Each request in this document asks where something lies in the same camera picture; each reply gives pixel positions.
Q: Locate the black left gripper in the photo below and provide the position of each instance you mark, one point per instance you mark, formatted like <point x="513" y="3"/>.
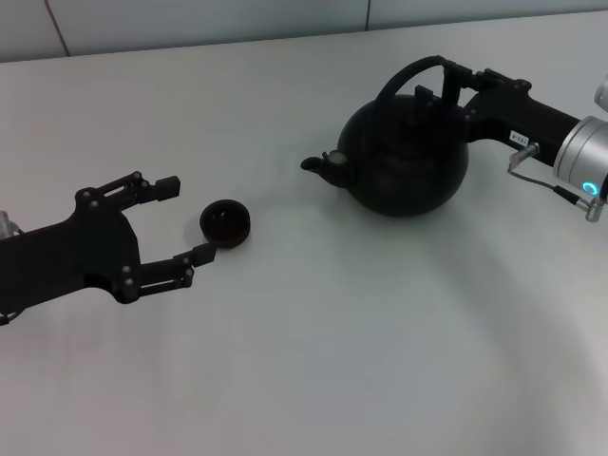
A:
<point x="71" y="259"/>

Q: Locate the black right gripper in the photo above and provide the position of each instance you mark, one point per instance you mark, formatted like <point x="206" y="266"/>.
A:
<point x="518" y="116"/>

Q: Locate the small black teacup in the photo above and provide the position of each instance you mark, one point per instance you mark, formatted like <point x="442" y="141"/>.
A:
<point x="225" y="230"/>

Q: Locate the black round teapot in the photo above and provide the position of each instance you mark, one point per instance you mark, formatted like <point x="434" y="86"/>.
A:
<point x="404" y="166"/>

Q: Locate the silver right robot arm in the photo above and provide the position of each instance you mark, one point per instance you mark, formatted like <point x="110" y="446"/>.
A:
<point x="577" y="147"/>

